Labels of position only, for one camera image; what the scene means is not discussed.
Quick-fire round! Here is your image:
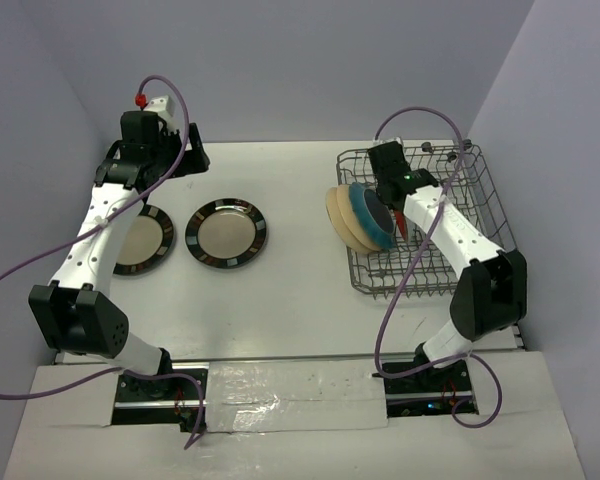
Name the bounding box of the red and teal floral plate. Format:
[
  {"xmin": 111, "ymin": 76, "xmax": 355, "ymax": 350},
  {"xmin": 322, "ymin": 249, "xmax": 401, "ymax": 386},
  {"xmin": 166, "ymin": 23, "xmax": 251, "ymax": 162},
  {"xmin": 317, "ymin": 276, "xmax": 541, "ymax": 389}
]
[{"xmin": 394, "ymin": 210, "xmax": 409, "ymax": 242}]

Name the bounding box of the teal scalloped plate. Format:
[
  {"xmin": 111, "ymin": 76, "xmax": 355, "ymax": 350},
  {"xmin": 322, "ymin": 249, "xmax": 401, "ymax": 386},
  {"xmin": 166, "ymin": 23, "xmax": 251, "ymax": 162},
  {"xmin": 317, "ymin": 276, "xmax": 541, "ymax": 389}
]
[{"xmin": 349, "ymin": 183, "xmax": 395, "ymax": 250}]

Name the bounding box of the cream bird painted plate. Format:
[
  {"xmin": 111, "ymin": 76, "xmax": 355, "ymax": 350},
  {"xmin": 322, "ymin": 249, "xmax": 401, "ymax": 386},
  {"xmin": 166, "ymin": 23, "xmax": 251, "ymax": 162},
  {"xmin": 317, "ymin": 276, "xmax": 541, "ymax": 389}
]
[{"xmin": 336, "ymin": 185, "xmax": 381, "ymax": 251}]

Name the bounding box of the black rimmed cream plate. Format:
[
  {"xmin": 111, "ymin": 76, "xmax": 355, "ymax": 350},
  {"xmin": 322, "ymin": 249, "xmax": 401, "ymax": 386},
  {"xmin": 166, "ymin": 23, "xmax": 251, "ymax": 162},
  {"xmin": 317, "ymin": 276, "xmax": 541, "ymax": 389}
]
[{"xmin": 185, "ymin": 198, "xmax": 268, "ymax": 270}]

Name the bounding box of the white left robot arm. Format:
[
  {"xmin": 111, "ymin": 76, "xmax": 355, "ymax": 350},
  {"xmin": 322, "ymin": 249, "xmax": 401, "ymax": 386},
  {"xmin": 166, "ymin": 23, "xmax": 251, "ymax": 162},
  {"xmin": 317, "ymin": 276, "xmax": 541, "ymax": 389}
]
[{"xmin": 28, "ymin": 109, "xmax": 210, "ymax": 399}]

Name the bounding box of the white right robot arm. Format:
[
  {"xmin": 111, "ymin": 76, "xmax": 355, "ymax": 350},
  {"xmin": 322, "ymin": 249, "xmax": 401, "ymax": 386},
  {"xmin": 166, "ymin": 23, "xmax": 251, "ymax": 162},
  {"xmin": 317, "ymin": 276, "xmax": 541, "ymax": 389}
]
[{"xmin": 368, "ymin": 141, "xmax": 527, "ymax": 391}]

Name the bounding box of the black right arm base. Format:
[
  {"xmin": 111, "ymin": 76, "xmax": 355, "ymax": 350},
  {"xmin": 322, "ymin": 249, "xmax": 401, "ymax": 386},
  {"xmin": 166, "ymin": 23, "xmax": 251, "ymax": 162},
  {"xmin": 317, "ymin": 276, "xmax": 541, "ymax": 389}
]
[{"xmin": 372, "ymin": 360, "xmax": 478, "ymax": 418}]

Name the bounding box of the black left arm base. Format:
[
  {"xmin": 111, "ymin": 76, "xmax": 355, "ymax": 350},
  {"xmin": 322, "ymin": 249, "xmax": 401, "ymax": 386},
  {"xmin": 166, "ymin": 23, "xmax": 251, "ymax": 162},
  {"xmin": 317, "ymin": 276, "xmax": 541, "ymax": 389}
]
[{"xmin": 111, "ymin": 375, "xmax": 200, "ymax": 433}]

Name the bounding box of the silver tape sheet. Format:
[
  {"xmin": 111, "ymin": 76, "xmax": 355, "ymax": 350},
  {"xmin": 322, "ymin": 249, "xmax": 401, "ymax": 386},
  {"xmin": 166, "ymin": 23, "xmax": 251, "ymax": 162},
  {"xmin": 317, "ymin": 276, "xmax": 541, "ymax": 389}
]
[{"xmin": 206, "ymin": 360, "xmax": 388, "ymax": 434}]

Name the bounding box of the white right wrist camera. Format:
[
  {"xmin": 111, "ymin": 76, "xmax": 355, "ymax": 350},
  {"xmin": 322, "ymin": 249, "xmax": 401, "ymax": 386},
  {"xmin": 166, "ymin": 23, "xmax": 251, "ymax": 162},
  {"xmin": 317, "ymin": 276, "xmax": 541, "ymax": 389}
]
[{"xmin": 373, "ymin": 136, "xmax": 404, "ymax": 148}]

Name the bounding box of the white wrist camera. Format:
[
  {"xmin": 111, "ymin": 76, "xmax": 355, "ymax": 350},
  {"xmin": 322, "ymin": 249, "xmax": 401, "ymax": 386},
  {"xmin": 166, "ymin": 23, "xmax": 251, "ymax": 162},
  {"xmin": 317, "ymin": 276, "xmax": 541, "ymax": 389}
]
[
  {"xmin": 143, "ymin": 95, "xmax": 176, "ymax": 123},
  {"xmin": 373, "ymin": 136, "xmax": 404, "ymax": 148}
]

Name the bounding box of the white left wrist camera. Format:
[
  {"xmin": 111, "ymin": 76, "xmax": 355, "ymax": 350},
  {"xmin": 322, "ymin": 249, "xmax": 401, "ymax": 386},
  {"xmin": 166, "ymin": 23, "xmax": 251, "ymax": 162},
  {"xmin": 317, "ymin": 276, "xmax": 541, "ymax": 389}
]
[{"xmin": 143, "ymin": 95, "xmax": 176, "ymax": 123}]

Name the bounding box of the grey wire dish rack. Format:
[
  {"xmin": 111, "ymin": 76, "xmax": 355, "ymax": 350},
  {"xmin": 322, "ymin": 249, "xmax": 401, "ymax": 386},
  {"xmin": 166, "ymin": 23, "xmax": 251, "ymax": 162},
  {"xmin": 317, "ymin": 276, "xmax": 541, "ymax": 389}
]
[{"xmin": 336, "ymin": 140, "xmax": 517, "ymax": 299}]

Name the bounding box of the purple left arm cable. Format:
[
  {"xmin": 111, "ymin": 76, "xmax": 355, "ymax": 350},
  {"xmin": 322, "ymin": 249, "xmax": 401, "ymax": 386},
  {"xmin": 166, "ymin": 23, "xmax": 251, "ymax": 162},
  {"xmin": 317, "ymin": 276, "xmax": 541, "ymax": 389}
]
[{"xmin": 0, "ymin": 74, "xmax": 209, "ymax": 451}]

